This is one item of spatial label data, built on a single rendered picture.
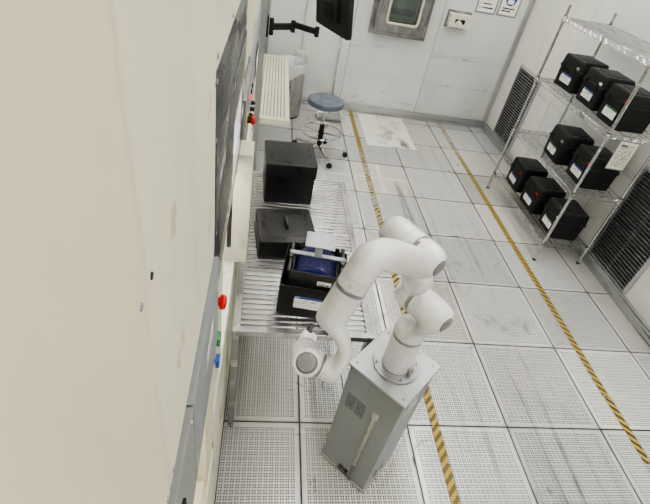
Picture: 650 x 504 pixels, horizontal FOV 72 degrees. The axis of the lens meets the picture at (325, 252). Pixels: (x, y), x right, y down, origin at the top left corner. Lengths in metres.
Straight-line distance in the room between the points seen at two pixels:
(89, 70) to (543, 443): 2.93
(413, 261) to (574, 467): 2.04
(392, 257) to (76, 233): 1.02
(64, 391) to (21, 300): 0.07
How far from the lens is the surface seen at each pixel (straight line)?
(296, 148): 2.69
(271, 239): 2.19
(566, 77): 4.61
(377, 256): 1.17
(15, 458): 0.23
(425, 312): 1.59
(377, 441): 2.09
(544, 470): 2.94
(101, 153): 0.27
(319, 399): 2.66
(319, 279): 1.86
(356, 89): 6.05
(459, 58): 6.23
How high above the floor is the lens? 2.22
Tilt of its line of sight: 39 degrees down
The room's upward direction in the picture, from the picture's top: 12 degrees clockwise
